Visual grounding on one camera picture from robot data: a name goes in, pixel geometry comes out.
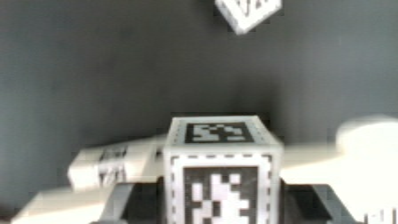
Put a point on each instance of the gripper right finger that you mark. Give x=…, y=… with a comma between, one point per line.
x=312, y=205

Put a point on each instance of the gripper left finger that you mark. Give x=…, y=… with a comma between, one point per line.
x=134, y=205

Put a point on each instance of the white chair back frame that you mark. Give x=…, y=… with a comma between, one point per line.
x=355, y=165

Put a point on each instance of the white tagged cube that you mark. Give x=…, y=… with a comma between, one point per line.
x=223, y=157
x=248, y=12

